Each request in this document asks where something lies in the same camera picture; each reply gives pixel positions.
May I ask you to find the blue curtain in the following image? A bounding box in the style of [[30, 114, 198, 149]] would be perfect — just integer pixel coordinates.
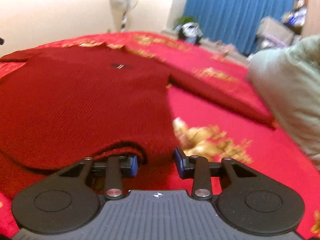
[[183, 0, 294, 55]]

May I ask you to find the wooden shelf unit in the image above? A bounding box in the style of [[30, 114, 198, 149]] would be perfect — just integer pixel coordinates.
[[281, 0, 319, 38]]

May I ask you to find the dark red knit sweater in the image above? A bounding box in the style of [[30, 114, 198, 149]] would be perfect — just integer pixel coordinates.
[[1, 44, 274, 170]]

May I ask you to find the light green duvet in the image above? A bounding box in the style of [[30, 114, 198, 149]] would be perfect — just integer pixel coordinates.
[[248, 35, 319, 168]]

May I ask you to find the white standing fan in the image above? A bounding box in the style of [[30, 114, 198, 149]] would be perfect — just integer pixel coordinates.
[[109, 0, 138, 33]]

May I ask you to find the green potted plant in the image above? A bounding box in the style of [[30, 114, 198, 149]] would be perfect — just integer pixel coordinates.
[[173, 16, 198, 29]]

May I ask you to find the grey plastic storage bin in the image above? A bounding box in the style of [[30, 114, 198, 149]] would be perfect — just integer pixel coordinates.
[[254, 34, 291, 53]]

